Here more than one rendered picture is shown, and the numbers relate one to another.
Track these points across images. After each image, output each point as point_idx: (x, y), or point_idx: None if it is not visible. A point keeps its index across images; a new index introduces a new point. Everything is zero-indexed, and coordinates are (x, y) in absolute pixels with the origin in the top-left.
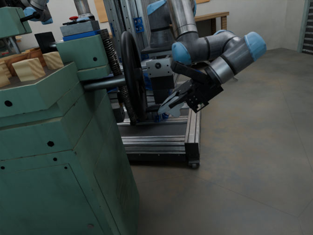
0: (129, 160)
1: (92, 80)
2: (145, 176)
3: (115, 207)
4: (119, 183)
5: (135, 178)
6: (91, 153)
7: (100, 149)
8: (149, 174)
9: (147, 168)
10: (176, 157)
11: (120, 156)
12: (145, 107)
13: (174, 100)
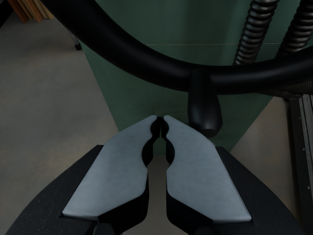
0: (293, 134)
1: None
2: (264, 164)
3: (136, 110)
4: (176, 110)
5: (260, 149)
6: (117, 23)
7: (159, 42)
8: (271, 171)
9: (284, 168)
10: (309, 227)
11: (227, 101)
12: (239, 75)
13: (94, 180)
